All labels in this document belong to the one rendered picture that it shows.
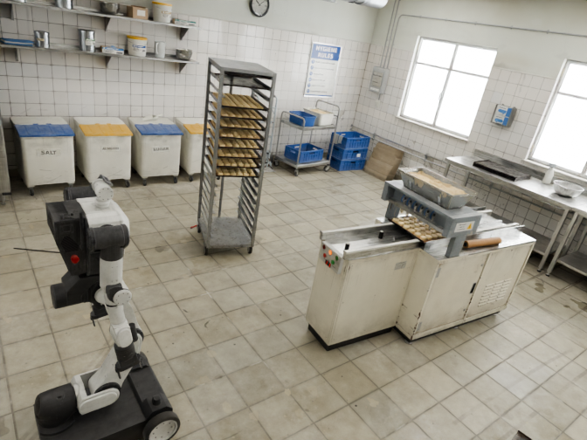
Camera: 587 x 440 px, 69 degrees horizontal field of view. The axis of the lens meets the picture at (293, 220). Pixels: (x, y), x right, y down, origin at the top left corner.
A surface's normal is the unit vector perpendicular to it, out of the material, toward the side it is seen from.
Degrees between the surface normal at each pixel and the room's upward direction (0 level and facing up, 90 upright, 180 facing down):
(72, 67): 90
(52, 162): 91
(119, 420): 0
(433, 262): 90
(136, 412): 0
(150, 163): 90
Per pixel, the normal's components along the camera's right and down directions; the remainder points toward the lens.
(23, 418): 0.15, -0.90
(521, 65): -0.80, 0.14
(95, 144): 0.56, 0.44
